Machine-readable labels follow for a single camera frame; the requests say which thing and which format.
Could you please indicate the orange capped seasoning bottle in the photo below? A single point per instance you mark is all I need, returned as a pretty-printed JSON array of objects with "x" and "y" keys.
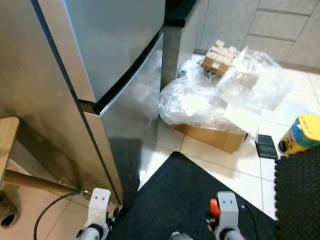
[{"x": 214, "y": 207}]

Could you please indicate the silver fridge compartment door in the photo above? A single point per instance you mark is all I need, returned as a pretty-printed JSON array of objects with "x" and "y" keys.
[{"x": 130, "y": 115}]

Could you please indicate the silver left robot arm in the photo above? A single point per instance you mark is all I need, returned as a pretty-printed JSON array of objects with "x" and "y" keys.
[{"x": 90, "y": 234}]

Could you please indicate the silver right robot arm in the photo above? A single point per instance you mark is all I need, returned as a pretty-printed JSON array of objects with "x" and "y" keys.
[{"x": 230, "y": 235}]

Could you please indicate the black floor mat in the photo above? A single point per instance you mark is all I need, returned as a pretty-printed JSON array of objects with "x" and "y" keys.
[{"x": 175, "y": 200}]

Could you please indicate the brown cardboard box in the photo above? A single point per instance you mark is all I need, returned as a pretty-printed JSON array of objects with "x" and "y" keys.
[{"x": 215, "y": 137}]

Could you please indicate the black foam puzzle mat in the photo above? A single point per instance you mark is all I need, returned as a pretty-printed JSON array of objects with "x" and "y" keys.
[{"x": 300, "y": 200}]

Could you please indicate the small black ribbed tile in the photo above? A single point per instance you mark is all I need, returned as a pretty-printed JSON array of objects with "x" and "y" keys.
[{"x": 267, "y": 146}]

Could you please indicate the dark slide slipper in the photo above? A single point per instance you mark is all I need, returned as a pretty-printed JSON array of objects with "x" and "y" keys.
[{"x": 9, "y": 215}]

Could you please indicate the large clear plastic bag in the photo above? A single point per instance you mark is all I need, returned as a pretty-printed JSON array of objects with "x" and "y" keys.
[{"x": 190, "y": 105}]

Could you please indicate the yellow and blue container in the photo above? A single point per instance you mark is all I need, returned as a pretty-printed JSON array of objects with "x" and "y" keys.
[{"x": 300, "y": 135}]

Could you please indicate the silver refrigerator body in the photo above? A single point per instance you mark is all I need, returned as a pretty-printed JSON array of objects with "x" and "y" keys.
[{"x": 45, "y": 100}]

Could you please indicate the small clear plastic bag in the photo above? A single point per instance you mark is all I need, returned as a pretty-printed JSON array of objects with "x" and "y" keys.
[{"x": 260, "y": 85}]

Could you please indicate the cardboard packing insert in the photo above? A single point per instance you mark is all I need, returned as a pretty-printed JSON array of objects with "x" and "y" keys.
[{"x": 220, "y": 57}]

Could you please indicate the black cooktop counter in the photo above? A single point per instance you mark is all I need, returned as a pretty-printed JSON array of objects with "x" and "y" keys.
[{"x": 180, "y": 12}]

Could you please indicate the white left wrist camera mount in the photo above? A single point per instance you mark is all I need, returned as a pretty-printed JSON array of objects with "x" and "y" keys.
[{"x": 98, "y": 205}]

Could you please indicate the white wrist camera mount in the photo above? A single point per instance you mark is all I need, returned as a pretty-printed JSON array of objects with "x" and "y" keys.
[
  {"x": 98, "y": 205},
  {"x": 227, "y": 207}
]

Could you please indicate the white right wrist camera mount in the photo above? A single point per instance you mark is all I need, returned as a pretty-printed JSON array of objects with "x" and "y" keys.
[{"x": 227, "y": 207}]

